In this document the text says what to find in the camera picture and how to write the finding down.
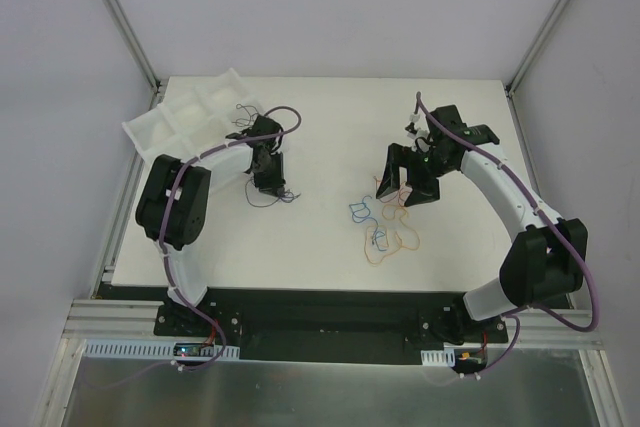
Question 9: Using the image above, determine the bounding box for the purple thin wire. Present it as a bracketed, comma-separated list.
[243, 181, 304, 210]

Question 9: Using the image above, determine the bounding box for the white cable duct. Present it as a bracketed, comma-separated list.
[85, 340, 240, 363]
[420, 348, 456, 368]

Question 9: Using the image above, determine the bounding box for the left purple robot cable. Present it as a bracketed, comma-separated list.
[157, 105, 303, 308]

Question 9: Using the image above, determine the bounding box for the aluminium frame post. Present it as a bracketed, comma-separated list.
[102, 0, 162, 94]
[505, 0, 572, 98]

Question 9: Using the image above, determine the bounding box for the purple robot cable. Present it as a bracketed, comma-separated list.
[414, 91, 601, 333]
[157, 105, 303, 308]

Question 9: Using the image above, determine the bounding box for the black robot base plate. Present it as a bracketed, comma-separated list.
[154, 288, 508, 365]

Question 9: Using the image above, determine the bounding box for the left white cable duct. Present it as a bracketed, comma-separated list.
[85, 340, 240, 363]

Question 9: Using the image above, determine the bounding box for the left aluminium frame post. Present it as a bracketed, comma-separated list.
[102, 0, 162, 94]

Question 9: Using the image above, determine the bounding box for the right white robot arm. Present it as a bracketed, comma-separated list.
[376, 101, 596, 342]

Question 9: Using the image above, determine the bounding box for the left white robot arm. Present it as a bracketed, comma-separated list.
[135, 115, 285, 336]

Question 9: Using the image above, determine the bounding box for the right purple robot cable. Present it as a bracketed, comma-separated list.
[414, 91, 601, 333]

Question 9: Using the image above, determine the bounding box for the right aluminium frame post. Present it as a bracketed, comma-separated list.
[505, 0, 572, 98]

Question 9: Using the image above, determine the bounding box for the aluminium front rail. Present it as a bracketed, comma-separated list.
[62, 299, 604, 350]

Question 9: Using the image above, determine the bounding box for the red thin wire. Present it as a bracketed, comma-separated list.
[372, 174, 409, 205]

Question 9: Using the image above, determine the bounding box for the right white cable duct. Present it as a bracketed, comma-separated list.
[420, 348, 456, 368]

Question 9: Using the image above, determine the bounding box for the white foam compartment tray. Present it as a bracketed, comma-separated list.
[123, 69, 264, 166]

